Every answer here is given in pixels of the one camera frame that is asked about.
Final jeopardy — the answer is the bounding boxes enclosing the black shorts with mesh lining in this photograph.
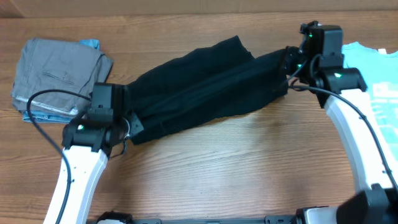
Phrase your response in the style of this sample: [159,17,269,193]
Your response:
[127,36,287,145]

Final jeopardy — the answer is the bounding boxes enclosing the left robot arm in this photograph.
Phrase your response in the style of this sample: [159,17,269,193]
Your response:
[44,83,144,223]

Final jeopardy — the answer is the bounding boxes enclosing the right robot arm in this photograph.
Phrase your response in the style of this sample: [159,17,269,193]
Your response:
[288,21,397,224]

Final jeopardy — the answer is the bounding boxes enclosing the folded blue jeans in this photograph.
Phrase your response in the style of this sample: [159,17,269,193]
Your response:
[22,39,101,124]

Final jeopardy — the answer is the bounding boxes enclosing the light blue printed t-shirt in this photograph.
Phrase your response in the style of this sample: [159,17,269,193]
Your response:
[342,42,397,157]

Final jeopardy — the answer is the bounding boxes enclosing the folded grey trousers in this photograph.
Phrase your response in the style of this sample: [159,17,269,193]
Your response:
[11,37,114,121]

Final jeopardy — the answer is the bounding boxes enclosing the cardboard backdrop panel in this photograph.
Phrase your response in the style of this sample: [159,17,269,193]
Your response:
[1,0,397,18]

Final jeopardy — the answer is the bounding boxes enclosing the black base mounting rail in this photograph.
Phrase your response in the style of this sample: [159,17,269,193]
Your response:
[86,211,330,224]

